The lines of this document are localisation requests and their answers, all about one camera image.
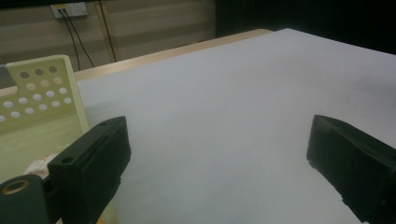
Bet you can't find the white table cover sheet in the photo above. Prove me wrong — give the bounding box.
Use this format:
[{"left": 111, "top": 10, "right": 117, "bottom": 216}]
[{"left": 76, "top": 27, "right": 396, "bottom": 224}]

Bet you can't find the pale yellow perforated plastic basket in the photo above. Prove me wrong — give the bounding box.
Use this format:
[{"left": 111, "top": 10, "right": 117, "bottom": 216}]
[{"left": 0, "top": 54, "right": 120, "bottom": 224}]

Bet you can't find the white and orange paper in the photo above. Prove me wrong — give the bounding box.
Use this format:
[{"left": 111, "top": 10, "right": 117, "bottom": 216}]
[{"left": 22, "top": 153, "right": 59, "bottom": 180}]

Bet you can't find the white wall socket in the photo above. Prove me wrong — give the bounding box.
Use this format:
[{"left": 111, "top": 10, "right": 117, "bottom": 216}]
[{"left": 50, "top": 2, "right": 89, "bottom": 19}]

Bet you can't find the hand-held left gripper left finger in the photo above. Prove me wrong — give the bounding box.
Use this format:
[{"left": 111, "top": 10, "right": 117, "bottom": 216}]
[{"left": 46, "top": 116, "right": 132, "bottom": 224}]

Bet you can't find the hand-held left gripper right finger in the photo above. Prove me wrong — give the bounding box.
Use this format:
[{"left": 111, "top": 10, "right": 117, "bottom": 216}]
[{"left": 305, "top": 114, "right": 396, "bottom": 224}]

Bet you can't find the black curtain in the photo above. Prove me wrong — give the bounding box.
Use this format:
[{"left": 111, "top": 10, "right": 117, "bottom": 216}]
[{"left": 214, "top": 0, "right": 396, "bottom": 56}]

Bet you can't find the thin black cable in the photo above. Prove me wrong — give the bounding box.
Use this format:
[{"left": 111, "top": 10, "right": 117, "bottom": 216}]
[{"left": 98, "top": 0, "right": 118, "bottom": 63}]

